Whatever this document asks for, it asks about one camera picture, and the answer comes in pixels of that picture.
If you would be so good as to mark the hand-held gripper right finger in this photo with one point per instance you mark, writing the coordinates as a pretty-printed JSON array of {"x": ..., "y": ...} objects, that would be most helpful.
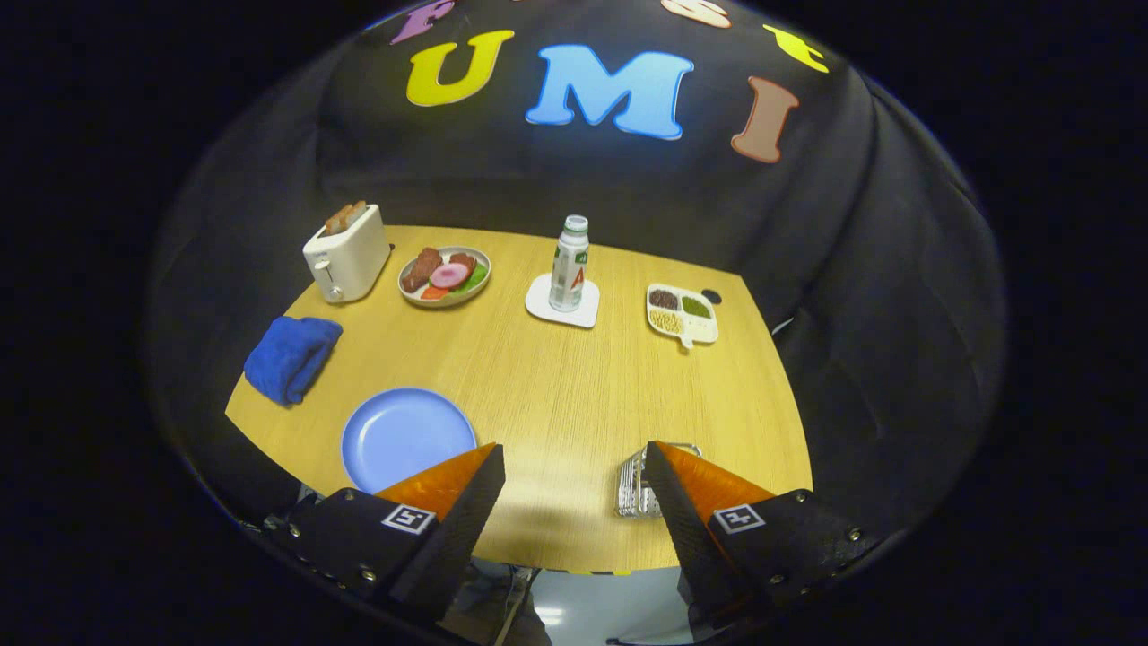
[{"x": 695, "y": 538}]

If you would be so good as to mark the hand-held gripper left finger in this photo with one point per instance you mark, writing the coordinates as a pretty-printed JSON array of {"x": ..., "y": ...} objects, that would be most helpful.
[{"x": 453, "y": 538}]

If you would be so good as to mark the person's grey trousers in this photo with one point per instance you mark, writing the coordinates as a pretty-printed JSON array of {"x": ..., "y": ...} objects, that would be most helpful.
[{"x": 484, "y": 601}]

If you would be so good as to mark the blue round plate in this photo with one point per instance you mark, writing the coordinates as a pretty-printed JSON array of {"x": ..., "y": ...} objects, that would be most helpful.
[{"x": 404, "y": 440}]

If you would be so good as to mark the white divided snack dish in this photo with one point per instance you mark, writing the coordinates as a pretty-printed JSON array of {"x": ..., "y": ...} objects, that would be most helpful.
[{"x": 686, "y": 334}]

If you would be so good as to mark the oval beige food plate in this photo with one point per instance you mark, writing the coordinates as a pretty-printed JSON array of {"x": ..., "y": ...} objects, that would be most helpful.
[{"x": 444, "y": 302}]

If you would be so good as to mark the blue folded towel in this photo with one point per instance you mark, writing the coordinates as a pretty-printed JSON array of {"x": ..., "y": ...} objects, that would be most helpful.
[{"x": 291, "y": 359}]

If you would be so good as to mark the black table grommet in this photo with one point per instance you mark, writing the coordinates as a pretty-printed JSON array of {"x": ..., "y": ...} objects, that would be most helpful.
[{"x": 711, "y": 295}]

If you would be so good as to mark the orange carrot slice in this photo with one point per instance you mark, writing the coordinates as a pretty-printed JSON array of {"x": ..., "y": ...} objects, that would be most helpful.
[{"x": 434, "y": 292}]

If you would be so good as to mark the white square coaster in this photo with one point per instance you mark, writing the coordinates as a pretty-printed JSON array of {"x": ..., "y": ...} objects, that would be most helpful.
[{"x": 538, "y": 305}]

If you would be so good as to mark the pink ham slice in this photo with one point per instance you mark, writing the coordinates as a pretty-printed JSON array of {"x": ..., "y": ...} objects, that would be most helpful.
[{"x": 448, "y": 275}]

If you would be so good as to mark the green lettuce leaf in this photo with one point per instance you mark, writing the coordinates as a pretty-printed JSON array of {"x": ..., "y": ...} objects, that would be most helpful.
[{"x": 478, "y": 276}]

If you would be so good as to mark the large brown meat piece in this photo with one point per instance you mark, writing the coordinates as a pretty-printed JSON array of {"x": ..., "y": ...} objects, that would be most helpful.
[{"x": 420, "y": 269}]

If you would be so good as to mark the small brown meat piece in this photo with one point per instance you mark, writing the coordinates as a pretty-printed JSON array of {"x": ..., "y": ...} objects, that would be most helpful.
[{"x": 464, "y": 261}]

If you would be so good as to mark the white drink bottle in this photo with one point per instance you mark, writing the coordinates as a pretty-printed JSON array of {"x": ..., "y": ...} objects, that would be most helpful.
[{"x": 569, "y": 269}]

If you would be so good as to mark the white toaster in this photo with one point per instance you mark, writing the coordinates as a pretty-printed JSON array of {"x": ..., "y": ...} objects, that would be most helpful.
[{"x": 354, "y": 260}]

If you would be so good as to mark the brown toast slice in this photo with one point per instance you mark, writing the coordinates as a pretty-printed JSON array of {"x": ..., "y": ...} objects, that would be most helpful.
[
  {"x": 337, "y": 222},
  {"x": 357, "y": 212}
]

